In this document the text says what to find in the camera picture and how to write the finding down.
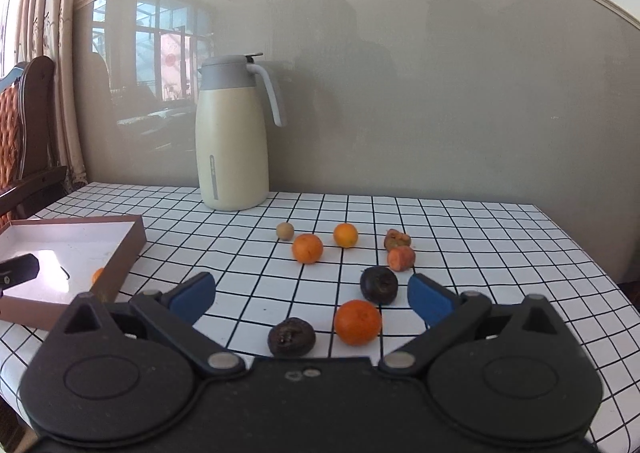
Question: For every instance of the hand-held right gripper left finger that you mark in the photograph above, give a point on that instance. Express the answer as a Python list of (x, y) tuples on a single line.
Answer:
[(192, 295)]

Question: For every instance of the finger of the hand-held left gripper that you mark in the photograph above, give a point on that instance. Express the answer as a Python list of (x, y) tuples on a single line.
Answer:
[(20, 272)]

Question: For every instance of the wooden chair orange cushion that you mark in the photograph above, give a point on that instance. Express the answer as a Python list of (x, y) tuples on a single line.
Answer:
[(42, 98)]

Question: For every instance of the white black checkered tablecloth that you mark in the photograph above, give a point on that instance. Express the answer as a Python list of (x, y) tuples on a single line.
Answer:
[(500, 258)]

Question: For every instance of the beige pleated curtain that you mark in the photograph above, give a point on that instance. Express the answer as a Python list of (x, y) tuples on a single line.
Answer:
[(55, 8)]

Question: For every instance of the shrivelled brown red fruit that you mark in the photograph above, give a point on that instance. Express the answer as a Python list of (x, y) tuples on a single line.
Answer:
[(396, 237)]

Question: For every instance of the shrivelled pinkish orange fruit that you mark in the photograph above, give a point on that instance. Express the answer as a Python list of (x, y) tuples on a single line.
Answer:
[(401, 259)]

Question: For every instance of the cream thermos jug grey lid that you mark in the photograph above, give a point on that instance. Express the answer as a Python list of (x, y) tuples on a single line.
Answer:
[(230, 158)]

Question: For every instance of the dark brown wrinkled fruit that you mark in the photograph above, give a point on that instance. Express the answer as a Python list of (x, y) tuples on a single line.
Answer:
[(291, 338), (379, 285)]

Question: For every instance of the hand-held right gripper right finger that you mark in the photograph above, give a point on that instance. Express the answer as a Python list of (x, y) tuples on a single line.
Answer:
[(425, 300)]

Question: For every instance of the orange mandarin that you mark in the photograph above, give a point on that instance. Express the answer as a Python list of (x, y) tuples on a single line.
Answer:
[(307, 249), (346, 235), (358, 323), (98, 276)]

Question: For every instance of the small beige round longan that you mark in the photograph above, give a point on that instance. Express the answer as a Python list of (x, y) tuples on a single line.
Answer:
[(284, 231)]

